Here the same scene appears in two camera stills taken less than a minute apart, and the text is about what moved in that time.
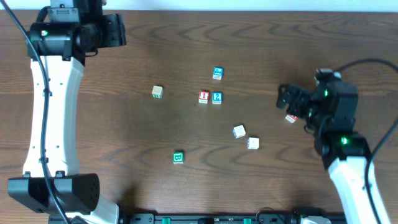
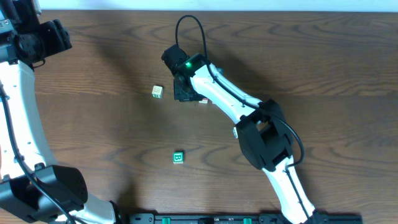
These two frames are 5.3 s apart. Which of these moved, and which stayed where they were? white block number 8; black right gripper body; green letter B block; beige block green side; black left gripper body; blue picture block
Moved: black right gripper body; black left gripper body
Stayed: beige block green side; white block number 8; blue picture block; green letter B block
